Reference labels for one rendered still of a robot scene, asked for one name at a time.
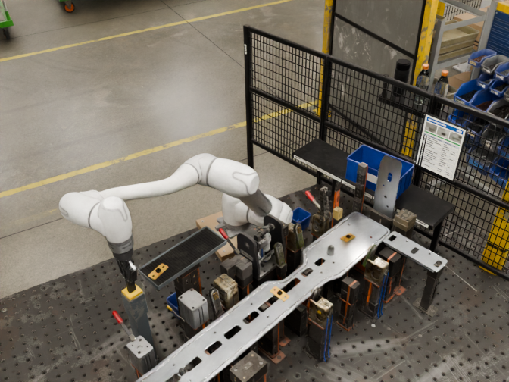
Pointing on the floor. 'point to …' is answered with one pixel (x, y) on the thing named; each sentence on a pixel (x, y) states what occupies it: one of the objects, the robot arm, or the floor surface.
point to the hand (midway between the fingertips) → (130, 284)
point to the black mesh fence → (370, 130)
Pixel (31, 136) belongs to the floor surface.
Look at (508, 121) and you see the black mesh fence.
